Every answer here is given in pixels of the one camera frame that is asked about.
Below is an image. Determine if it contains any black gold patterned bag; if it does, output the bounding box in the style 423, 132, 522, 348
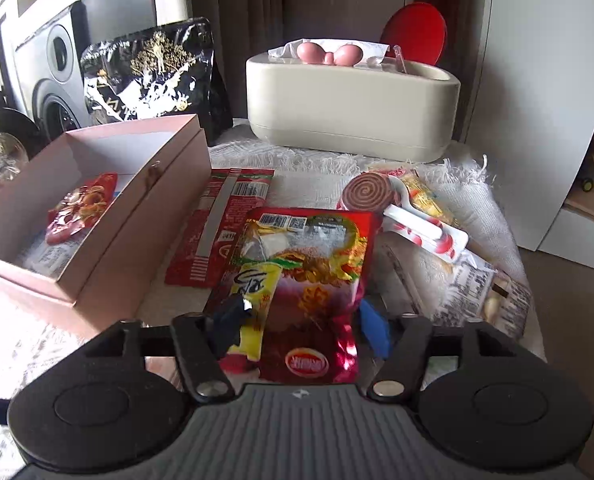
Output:
79, 17, 234, 145

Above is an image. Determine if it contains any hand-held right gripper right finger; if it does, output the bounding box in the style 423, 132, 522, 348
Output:
359, 297, 508, 402

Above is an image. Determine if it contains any large red snack packet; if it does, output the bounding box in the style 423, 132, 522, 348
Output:
204, 206, 384, 385

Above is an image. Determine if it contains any red round lid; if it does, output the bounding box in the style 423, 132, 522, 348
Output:
379, 2, 447, 67

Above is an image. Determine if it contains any small red snack packet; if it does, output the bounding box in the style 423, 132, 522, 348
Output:
46, 172, 119, 246

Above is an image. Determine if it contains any brown swirl lollipop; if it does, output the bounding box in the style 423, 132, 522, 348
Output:
341, 172, 403, 214

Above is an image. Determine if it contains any cream tissue box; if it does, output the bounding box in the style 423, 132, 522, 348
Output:
245, 40, 461, 164

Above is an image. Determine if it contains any yellow snack packet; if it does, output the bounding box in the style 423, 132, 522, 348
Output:
398, 169, 464, 227

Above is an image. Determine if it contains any round black framed mirror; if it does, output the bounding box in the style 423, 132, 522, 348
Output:
0, 107, 44, 206

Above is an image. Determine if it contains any white cabinet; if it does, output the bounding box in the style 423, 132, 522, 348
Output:
456, 0, 594, 277

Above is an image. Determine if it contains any white tissue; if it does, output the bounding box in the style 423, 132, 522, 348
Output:
269, 38, 391, 69

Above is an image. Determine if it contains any red white striped candy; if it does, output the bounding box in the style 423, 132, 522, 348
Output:
381, 179, 471, 262

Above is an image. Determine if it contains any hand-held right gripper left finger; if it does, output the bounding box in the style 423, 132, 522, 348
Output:
84, 294, 250, 403

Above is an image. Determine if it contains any grey curtain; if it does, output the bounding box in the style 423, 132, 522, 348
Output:
187, 0, 289, 121

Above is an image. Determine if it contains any grey speaker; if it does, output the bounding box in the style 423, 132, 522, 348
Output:
14, 0, 90, 142

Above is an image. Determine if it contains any long red snack packet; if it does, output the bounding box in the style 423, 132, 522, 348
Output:
164, 167, 276, 289

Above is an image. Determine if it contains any clear packet with white label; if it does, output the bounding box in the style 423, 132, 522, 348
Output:
376, 239, 534, 337

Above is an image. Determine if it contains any pink bow-shaped ornament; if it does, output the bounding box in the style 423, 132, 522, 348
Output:
296, 41, 364, 68

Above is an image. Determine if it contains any pink cardboard box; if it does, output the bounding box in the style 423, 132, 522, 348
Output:
0, 113, 212, 342

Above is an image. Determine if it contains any small toy vehicle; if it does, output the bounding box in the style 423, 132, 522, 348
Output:
578, 152, 594, 194

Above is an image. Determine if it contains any white woven tablecloth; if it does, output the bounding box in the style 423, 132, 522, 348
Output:
0, 137, 548, 411

